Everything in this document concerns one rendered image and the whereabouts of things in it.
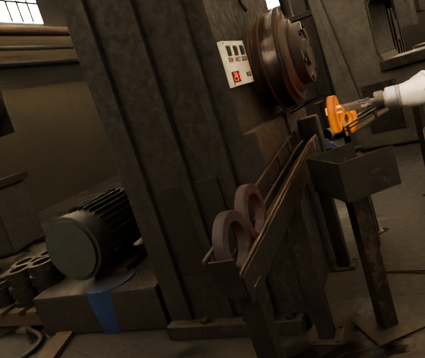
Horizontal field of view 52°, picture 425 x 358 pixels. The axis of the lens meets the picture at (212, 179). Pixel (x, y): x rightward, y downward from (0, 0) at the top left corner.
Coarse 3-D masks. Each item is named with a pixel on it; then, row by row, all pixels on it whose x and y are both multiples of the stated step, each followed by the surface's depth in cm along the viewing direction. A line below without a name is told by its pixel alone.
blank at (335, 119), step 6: (330, 96) 182; (330, 102) 178; (336, 102) 183; (330, 108) 177; (330, 114) 177; (336, 114) 178; (330, 120) 177; (336, 120) 177; (336, 126) 178; (342, 126) 187; (336, 132) 183
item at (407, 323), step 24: (312, 168) 164; (336, 168) 143; (360, 168) 143; (384, 168) 145; (336, 192) 150; (360, 192) 144; (360, 216) 159; (360, 240) 162; (384, 288) 165; (384, 312) 166; (384, 336) 163
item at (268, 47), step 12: (276, 12) 197; (264, 24) 188; (264, 36) 186; (264, 48) 185; (276, 48) 184; (264, 60) 186; (276, 60) 183; (276, 72) 186; (276, 84) 189; (288, 84) 191; (288, 96) 193
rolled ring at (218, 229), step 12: (216, 216) 115; (228, 216) 114; (240, 216) 121; (216, 228) 111; (228, 228) 113; (240, 228) 122; (216, 240) 110; (240, 240) 123; (216, 252) 109; (228, 252) 110; (240, 252) 122; (240, 264) 118
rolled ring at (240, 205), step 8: (248, 184) 132; (240, 192) 128; (248, 192) 130; (256, 192) 136; (240, 200) 126; (256, 200) 138; (240, 208) 125; (256, 208) 139; (264, 208) 139; (248, 216) 126; (256, 216) 139; (264, 216) 138; (248, 224) 125; (256, 224) 138; (256, 232) 129
